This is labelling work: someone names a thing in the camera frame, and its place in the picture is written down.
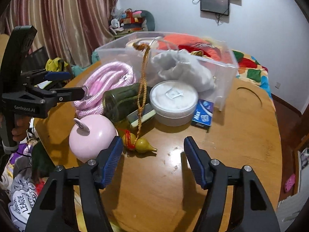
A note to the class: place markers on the purple printed cloth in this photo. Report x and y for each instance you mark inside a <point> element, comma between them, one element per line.
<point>19,158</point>

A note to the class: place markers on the pile of stuffed toys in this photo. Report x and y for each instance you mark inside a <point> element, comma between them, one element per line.
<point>130,20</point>

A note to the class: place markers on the white round lidded container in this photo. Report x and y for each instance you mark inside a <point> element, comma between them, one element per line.
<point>173,107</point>

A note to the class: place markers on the green white eraser block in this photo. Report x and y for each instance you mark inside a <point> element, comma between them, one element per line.
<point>145,116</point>

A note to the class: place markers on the round wooden desktop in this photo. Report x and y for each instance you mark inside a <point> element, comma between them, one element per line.
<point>157,198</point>

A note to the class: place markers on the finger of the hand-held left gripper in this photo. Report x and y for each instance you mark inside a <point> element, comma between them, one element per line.
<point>70,94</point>
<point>58,75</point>

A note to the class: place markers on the white wall socket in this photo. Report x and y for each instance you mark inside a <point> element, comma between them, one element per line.
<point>278,85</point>

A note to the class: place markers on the clear plastic storage box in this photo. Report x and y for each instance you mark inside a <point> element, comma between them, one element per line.
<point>224,82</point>

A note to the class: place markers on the green glass jar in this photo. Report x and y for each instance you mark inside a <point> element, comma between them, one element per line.
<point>120,101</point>

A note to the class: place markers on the pink striped curtain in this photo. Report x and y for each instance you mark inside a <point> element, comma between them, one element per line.
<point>65,21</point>

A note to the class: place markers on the colourful patchwork blanket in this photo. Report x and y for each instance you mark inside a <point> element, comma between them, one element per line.
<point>253,70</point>

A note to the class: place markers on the small wall monitor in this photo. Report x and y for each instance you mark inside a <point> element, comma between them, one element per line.
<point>214,3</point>

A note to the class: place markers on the black chair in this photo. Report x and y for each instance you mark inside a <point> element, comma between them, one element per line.
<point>38,55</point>

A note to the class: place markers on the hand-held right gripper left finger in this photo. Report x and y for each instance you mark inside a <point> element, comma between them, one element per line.
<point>111,162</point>

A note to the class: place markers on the yellow-green cloth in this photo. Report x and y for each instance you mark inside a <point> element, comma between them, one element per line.
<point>54,64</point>

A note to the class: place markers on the beige round tin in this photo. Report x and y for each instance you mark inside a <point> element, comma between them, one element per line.
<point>135,44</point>

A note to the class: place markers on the person's left hand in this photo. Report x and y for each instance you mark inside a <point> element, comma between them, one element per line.
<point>21,128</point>

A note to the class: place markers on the pink clog shoe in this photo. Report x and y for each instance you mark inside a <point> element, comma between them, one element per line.
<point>289,183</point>

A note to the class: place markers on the teal cloth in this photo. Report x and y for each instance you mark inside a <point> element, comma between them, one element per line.
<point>77,71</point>

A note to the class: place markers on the white printed garment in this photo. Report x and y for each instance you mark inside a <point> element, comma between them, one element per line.
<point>21,198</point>

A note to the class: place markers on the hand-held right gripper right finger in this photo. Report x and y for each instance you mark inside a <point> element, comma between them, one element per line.
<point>196,164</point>

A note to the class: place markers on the white crumpled cloth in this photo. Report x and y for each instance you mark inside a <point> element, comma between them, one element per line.
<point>184,67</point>

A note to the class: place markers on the orange cushion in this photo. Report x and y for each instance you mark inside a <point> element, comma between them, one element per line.
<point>179,41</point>

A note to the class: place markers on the small blue card box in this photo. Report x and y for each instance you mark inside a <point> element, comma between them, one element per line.
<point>203,116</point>

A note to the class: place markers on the pink apple-shaped ball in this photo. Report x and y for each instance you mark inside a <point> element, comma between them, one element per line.
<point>97,136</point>

